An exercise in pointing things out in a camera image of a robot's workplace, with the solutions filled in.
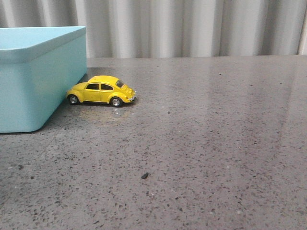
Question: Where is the small black debris piece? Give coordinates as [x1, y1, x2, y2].
[141, 172, 149, 179]

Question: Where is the yellow toy beetle car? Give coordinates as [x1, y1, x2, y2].
[66, 75, 135, 107]

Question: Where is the grey pleated curtain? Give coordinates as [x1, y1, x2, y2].
[0, 0, 307, 58]

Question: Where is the light blue plastic box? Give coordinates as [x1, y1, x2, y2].
[0, 26, 87, 133]

